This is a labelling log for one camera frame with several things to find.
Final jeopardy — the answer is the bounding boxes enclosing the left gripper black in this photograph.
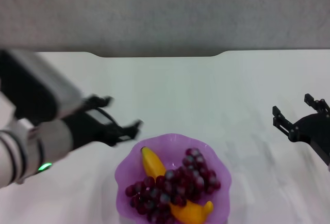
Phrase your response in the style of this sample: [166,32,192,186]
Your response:
[63,94,144,151]

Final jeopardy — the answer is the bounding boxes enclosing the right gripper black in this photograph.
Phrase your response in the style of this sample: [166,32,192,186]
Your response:
[272,93,330,167]

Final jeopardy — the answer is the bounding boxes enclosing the yellow banana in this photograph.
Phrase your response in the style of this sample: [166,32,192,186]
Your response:
[140,146,215,224]

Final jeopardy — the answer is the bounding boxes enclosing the red grape bunch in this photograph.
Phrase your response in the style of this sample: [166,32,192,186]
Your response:
[125,148,222,223]

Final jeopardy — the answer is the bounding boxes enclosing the purple wavy plastic plate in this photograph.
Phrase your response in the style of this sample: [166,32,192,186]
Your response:
[114,133,232,222]

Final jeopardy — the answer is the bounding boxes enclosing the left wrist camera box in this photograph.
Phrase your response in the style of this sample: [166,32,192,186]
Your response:
[0,50,85,126]

